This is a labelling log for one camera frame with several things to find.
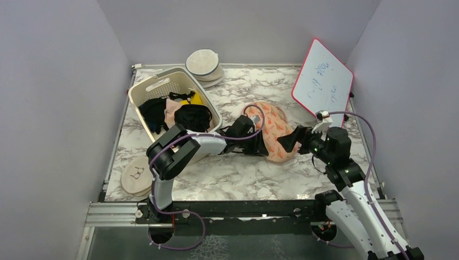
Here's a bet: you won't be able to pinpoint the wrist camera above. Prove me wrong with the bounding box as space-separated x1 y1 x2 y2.
250 115 261 131
312 110 333 133

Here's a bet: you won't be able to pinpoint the peach patterned mesh laundry bag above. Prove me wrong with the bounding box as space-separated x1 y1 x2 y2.
242 101 300 164

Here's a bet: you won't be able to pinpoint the pink framed whiteboard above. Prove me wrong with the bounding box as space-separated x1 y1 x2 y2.
291 38 354 121

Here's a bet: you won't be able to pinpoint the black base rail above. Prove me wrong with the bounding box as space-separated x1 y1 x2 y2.
135 199 337 241

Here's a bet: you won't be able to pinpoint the cream plastic laundry basket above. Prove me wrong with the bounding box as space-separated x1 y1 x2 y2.
128 67 222 142

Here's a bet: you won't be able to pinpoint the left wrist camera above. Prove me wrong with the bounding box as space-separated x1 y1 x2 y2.
250 115 261 131

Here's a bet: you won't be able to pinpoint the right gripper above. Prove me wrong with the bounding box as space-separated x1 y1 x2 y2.
278 125 333 164

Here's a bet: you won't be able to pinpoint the beige pink garment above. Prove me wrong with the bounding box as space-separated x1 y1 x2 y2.
164 99 183 128

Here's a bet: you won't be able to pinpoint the black lace garment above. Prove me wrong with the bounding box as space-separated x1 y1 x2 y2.
174 104 213 132

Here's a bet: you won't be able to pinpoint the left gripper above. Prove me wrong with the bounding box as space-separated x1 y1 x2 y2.
236 129 267 156

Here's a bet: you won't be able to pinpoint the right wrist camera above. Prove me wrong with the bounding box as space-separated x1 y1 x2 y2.
312 110 333 133

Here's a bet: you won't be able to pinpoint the yellow garment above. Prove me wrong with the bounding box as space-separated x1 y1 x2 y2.
179 92 204 105

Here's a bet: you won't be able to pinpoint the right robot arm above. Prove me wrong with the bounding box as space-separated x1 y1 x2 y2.
277 126 424 259

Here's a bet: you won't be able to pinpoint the cream round laundry bags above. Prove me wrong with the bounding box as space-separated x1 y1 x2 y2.
120 156 153 197

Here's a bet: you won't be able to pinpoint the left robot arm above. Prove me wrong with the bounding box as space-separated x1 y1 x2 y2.
146 115 268 223

